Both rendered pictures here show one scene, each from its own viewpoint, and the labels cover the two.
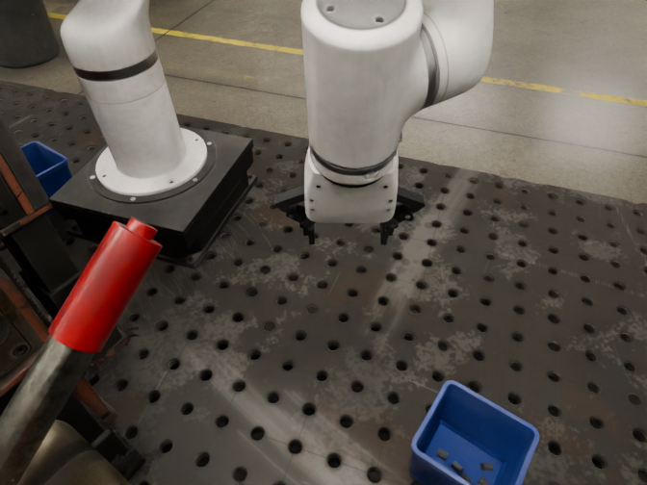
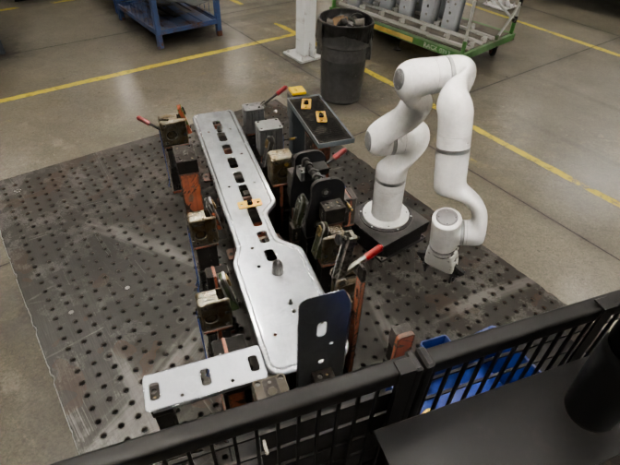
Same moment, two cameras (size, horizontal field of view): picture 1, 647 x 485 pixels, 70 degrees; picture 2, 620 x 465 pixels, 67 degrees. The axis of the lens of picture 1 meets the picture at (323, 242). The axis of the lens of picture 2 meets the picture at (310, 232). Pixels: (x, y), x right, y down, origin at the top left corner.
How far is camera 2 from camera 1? 1.10 m
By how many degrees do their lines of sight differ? 25
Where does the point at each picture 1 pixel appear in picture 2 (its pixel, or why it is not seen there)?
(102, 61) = (386, 180)
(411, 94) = (454, 241)
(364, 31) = (442, 225)
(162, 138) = (393, 208)
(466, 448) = not seen: hidden behind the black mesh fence
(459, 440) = not seen: hidden behind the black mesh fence
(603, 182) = not seen: outside the picture
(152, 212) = (376, 234)
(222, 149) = (414, 220)
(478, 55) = (476, 238)
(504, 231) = (523, 312)
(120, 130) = (379, 201)
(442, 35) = (468, 230)
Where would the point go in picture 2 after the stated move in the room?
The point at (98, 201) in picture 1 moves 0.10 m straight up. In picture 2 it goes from (359, 221) to (362, 202)
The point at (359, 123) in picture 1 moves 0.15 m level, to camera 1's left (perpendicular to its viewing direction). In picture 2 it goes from (438, 242) to (393, 222)
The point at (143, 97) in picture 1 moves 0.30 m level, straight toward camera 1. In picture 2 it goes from (393, 194) to (386, 246)
